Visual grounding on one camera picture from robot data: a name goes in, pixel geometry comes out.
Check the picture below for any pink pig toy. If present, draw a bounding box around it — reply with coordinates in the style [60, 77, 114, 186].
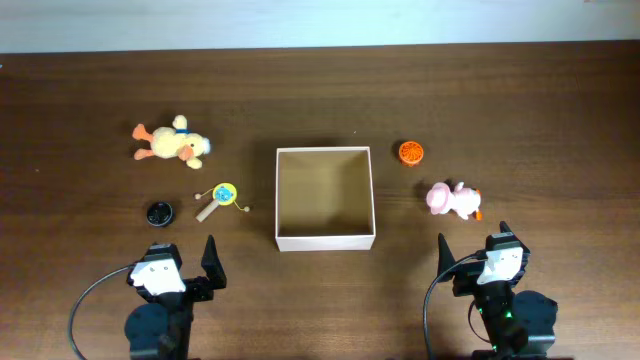
[425, 182, 483, 221]

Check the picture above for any orange round toy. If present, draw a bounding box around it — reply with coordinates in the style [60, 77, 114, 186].
[398, 141, 424, 167]

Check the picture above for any white cardboard box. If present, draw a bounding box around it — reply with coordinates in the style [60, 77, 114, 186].
[274, 146, 376, 252]

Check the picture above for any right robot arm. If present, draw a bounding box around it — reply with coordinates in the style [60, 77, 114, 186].
[436, 221, 558, 360]

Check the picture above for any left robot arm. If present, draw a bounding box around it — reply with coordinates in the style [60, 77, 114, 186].
[124, 236, 227, 360]

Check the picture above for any yellow rattle drum toy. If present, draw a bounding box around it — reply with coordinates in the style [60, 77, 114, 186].
[194, 182, 251, 222]

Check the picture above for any black round cap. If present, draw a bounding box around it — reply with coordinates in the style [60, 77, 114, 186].
[146, 202, 174, 227]

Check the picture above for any yellow plush duck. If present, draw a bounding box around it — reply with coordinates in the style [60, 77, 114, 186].
[132, 115, 212, 170]

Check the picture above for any right black cable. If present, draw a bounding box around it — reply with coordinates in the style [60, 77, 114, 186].
[422, 252, 489, 360]

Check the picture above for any black cable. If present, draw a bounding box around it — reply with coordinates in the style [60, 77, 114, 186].
[422, 252, 489, 360]
[67, 263, 139, 360]

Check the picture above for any left black cable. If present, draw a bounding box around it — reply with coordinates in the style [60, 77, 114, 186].
[67, 263, 139, 360]

